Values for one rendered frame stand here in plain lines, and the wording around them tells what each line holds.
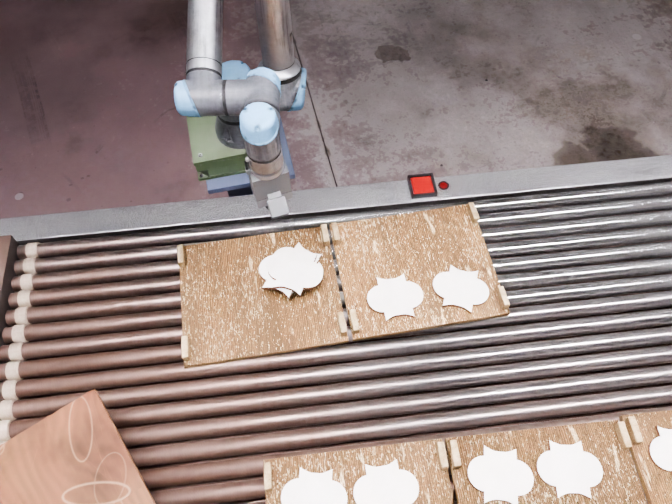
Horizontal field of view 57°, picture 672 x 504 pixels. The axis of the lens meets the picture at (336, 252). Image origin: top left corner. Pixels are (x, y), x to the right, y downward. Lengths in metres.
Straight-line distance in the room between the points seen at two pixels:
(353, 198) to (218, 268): 0.44
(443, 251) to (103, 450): 0.96
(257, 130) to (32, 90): 2.62
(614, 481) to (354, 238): 0.85
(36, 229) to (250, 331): 0.71
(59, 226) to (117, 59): 1.98
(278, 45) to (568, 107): 2.15
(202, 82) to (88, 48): 2.56
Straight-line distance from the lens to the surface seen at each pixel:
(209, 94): 1.34
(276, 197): 1.40
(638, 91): 3.74
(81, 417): 1.48
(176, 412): 1.55
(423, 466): 1.47
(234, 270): 1.66
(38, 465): 1.49
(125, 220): 1.84
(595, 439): 1.59
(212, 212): 1.80
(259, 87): 1.32
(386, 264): 1.65
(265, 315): 1.59
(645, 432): 1.64
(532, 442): 1.54
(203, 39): 1.40
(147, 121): 3.37
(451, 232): 1.73
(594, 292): 1.77
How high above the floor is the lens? 2.36
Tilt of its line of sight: 59 degrees down
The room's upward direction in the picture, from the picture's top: straight up
